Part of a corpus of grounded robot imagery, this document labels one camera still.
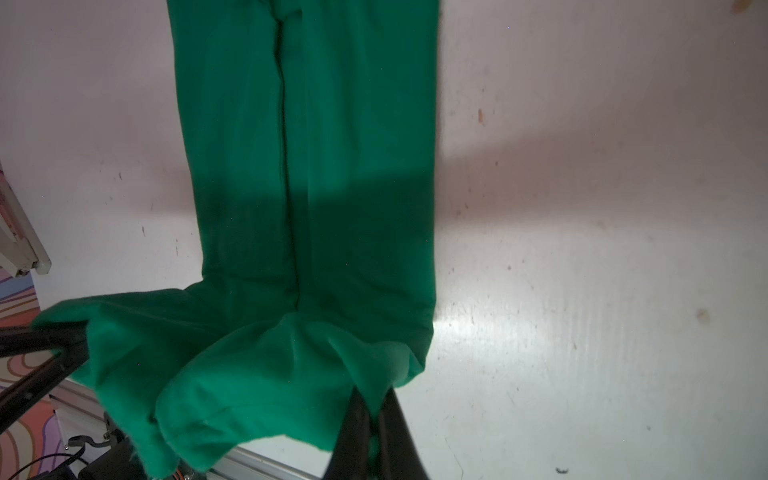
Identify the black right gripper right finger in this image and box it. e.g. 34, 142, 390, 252
376, 389, 429, 480

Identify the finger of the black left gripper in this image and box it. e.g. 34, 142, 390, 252
1, 322, 89, 433

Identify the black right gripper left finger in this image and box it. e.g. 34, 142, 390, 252
322, 388, 372, 480

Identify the green t shirt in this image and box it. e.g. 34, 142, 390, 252
34, 1, 439, 478

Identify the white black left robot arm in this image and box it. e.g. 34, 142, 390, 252
1, 322, 148, 479

